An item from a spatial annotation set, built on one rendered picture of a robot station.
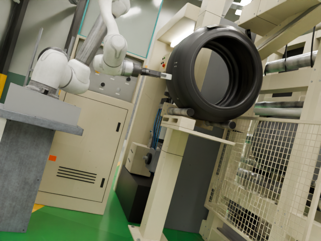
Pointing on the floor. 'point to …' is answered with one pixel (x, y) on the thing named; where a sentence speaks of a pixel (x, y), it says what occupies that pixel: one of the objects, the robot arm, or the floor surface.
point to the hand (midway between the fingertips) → (165, 76)
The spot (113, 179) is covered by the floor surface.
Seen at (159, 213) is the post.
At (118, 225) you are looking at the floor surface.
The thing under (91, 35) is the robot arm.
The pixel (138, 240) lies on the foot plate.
